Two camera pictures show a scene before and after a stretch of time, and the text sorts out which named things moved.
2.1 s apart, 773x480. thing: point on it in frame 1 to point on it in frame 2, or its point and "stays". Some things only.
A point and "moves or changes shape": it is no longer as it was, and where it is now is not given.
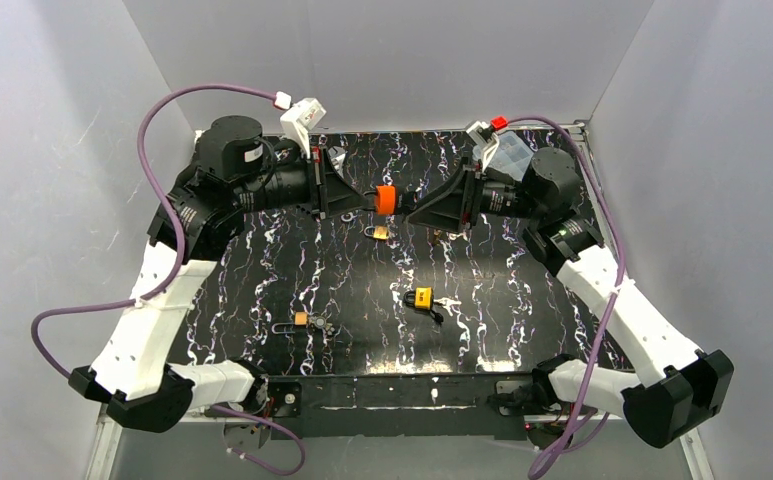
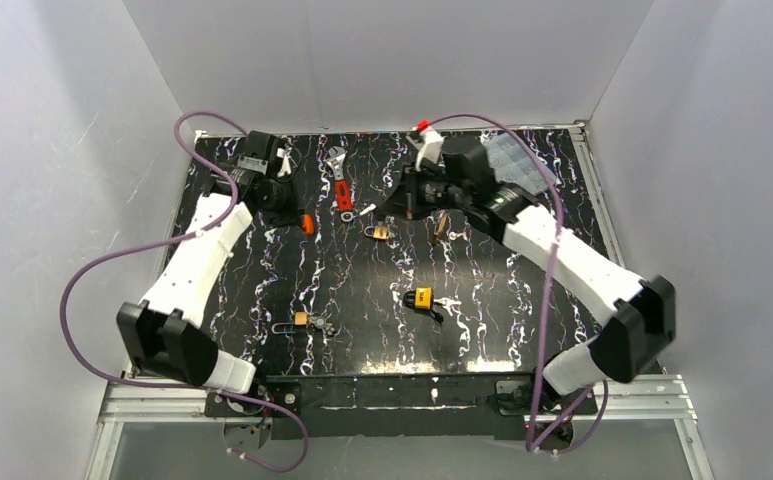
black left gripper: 319,182 to 290,204
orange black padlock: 390,201 moves or changes shape
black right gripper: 472,199 to 414,195
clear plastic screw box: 512,157 stays
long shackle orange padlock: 300,319 stays
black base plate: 404,406 stays
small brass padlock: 379,232 stays
